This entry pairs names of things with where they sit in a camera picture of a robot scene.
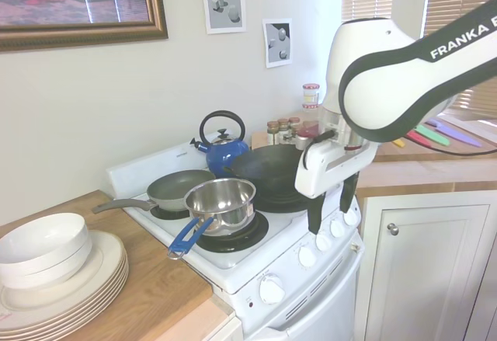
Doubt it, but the white cabinet with round knob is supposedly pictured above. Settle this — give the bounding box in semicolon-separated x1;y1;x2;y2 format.
355;189;497;341

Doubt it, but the purple knife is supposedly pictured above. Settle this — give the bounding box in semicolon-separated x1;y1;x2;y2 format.
425;118;483;148

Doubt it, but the light wooden cutting board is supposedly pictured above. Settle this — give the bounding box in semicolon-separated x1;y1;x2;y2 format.
251;112;497;163

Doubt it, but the white drawer cabinet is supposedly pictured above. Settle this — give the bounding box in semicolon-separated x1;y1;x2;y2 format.
212;309;246;341

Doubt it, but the large white oven knob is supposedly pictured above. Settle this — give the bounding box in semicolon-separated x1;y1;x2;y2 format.
259;273;286;305

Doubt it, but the steel saucepan blue handle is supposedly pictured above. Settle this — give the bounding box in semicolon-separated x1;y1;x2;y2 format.
167;177;257;260

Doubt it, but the red knife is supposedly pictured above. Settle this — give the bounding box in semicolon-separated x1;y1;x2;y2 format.
405;130;433;147

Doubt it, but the green knife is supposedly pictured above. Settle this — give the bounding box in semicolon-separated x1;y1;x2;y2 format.
413;124;452;146

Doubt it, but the white bowl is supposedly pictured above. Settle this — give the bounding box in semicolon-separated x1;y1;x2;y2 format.
0;235;94;290
0;212;89;269

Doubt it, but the white oven door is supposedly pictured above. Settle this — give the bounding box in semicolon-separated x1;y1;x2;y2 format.
240;231;364;341

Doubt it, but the blue kettle black handle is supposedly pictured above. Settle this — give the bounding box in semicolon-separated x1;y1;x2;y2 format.
189;110;250;177

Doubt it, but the cream dinner plate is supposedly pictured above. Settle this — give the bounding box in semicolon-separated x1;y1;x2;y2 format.
0;258;129;329
0;266;130;333
0;250;128;323
0;280;128;341
0;229;126;318
0;273;130;338

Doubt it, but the grey frying pan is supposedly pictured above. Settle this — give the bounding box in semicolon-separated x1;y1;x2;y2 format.
92;169;217;214

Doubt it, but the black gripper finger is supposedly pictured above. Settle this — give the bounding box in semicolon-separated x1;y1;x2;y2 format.
339;172;360;214
307;192;327;236

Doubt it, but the white electric stove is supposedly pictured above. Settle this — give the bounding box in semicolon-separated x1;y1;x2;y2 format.
105;138;366;341

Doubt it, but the black stove burner coil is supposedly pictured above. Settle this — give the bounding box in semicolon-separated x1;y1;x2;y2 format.
195;211;270;253
150;202;192;221
252;195;312;214

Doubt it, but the black wok wooden handle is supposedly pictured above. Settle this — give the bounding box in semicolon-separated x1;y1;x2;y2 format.
223;144;314;204

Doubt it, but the brown wooden counter board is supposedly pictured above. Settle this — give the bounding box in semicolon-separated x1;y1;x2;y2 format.
0;189;214;341

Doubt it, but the glass jar red checkered lid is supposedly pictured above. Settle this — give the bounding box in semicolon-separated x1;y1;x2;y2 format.
302;82;321;106
301;103;321;124

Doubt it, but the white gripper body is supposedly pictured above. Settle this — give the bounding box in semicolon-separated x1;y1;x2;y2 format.
294;138;377;199

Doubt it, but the grey geometric shapes paper print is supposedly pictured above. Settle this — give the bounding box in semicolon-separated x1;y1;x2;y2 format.
262;17;294;69
199;0;248;35

